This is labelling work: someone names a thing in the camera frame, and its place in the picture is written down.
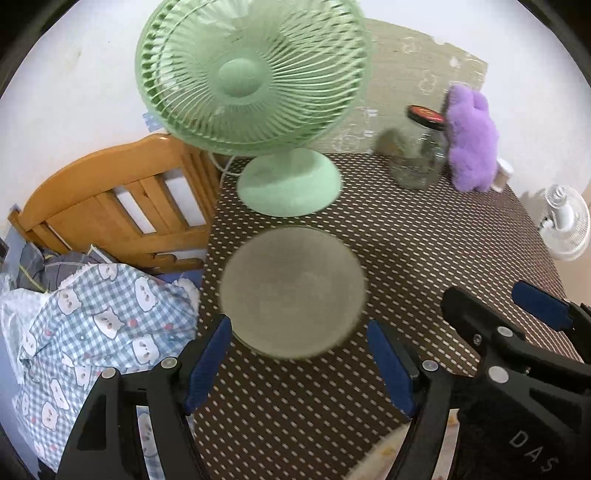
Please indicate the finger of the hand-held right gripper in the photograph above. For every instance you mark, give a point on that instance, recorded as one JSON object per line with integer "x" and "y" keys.
{"x": 540, "y": 302}
{"x": 471, "y": 318}

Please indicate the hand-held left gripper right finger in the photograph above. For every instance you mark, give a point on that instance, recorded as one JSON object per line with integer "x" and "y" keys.
{"x": 390, "y": 369}

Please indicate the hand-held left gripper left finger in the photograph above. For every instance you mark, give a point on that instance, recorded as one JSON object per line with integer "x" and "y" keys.
{"x": 207, "y": 364}

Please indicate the yellow floral white plate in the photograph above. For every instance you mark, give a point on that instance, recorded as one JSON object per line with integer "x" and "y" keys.
{"x": 383, "y": 457}

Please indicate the beige ceramic bowl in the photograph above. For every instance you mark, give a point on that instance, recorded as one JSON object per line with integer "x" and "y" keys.
{"x": 291, "y": 290}

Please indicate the white desk fan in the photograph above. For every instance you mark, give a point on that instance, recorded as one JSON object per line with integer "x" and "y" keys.
{"x": 565, "y": 217}

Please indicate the brown polka dot tablecloth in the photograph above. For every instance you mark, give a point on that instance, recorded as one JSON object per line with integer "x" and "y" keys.
{"x": 415, "y": 230}

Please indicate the blue checked printed blanket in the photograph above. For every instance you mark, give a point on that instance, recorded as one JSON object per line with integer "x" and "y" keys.
{"x": 101, "y": 323}

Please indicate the white ribbed cup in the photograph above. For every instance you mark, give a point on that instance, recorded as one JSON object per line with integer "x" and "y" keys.
{"x": 502, "y": 177}

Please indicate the glass jar with black lid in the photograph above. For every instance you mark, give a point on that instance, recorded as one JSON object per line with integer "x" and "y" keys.
{"x": 420, "y": 161}

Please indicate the purple plush cushion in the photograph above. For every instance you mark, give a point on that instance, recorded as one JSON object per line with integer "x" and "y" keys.
{"x": 471, "y": 147}

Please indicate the grey striped cloth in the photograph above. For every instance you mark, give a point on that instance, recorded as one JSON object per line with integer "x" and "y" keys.
{"x": 55, "y": 265}

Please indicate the clear plastic bag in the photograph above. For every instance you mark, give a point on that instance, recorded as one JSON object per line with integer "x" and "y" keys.
{"x": 18, "y": 314}

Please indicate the wooden bed headboard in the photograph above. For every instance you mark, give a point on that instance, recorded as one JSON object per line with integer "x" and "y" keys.
{"x": 92, "y": 184}

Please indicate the blue tape piece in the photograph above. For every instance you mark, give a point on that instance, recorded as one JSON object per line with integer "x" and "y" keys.
{"x": 150, "y": 121}

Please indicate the green desk fan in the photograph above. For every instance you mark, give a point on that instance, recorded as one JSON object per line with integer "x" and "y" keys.
{"x": 244, "y": 74}

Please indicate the green patterned wall panel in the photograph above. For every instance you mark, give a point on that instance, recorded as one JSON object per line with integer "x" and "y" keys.
{"x": 406, "y": 64}

